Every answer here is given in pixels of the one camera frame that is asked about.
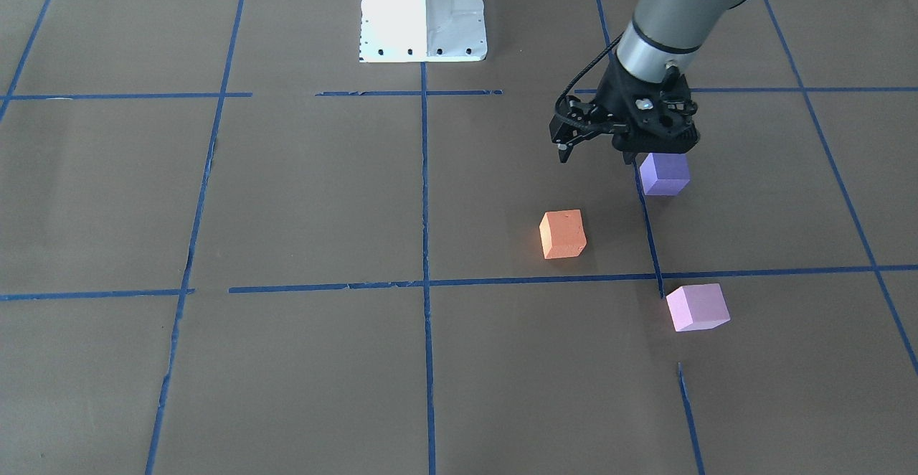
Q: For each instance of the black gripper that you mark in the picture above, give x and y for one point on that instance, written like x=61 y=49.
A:
x=615 y=95

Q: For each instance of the orange foam block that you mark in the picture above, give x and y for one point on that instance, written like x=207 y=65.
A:
x=562 y=234

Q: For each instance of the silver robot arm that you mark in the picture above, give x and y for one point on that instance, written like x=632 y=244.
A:
x=666 y=32

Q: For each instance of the purple foam block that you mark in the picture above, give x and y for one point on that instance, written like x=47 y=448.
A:
x=664 y=174

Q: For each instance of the pink foam block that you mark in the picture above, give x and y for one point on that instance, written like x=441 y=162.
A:
x=697 y=307

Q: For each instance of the brown paper table cover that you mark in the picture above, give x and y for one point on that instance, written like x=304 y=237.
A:
x=229 y=247

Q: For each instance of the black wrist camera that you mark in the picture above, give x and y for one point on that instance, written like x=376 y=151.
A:
x=575 y=121

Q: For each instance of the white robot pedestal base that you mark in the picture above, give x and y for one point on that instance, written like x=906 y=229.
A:
x=398 y=31

